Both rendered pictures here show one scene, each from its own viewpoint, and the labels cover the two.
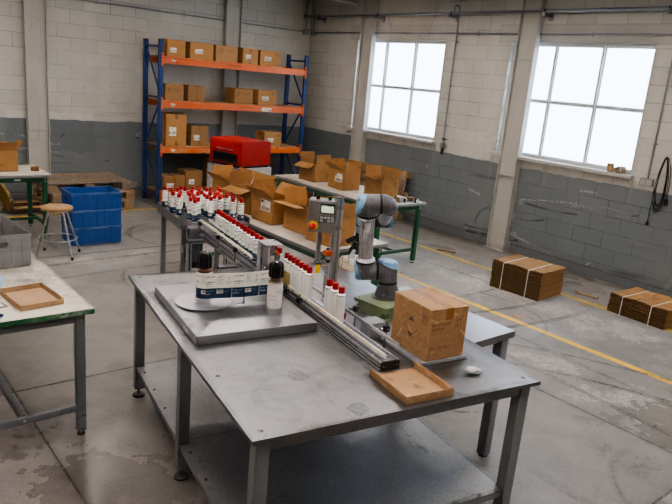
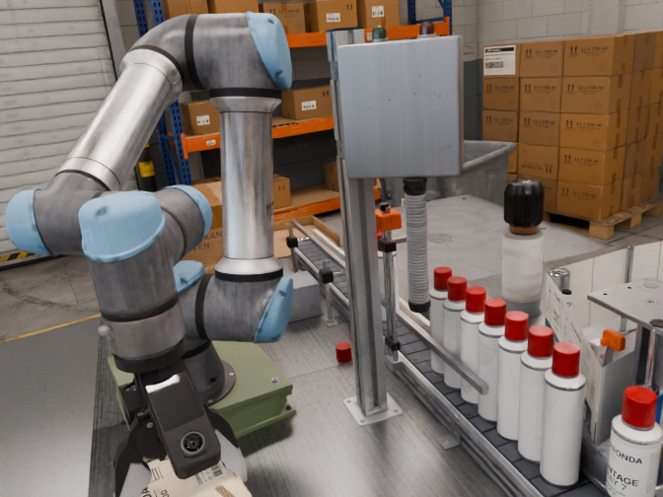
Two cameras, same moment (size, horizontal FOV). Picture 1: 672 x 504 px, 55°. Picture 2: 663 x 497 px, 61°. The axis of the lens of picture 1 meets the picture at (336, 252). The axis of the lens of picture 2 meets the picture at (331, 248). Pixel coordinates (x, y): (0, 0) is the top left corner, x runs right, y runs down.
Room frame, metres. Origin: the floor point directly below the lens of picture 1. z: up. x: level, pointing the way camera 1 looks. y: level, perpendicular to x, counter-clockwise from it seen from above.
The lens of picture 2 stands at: (4.59, 0.15, 1.47)
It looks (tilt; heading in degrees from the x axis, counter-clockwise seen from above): 19 degrees down; 192
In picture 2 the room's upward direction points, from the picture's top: 5 degrees counter-clockwise
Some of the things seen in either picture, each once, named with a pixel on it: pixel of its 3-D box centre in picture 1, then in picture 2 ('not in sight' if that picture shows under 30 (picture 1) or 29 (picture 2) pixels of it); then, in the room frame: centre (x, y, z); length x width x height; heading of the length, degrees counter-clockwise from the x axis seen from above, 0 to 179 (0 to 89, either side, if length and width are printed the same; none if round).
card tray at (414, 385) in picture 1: (410, 381); (292, 236); (2.73, -0.39, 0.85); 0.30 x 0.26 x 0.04; 30
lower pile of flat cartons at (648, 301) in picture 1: (649, 306); not in sight; (6.60, -3.36, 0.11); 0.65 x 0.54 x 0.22; 38
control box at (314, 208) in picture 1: (323, 215); (404, 107); (3.73, 0.09, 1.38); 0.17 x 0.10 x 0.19; 86
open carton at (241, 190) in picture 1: (247, 193); not in sight; (6.48, 0.94, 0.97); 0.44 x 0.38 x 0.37; 135
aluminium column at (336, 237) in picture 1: (334, 253); (359, 240); (3.70, 0.01, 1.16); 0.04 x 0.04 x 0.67; 30
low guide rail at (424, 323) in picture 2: (330, 317); (383, 288); (3.32, 0.00, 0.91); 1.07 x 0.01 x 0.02; 30
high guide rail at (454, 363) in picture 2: (343, 307); (354, 276); (3.36, -0.07, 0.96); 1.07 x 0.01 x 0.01; 30
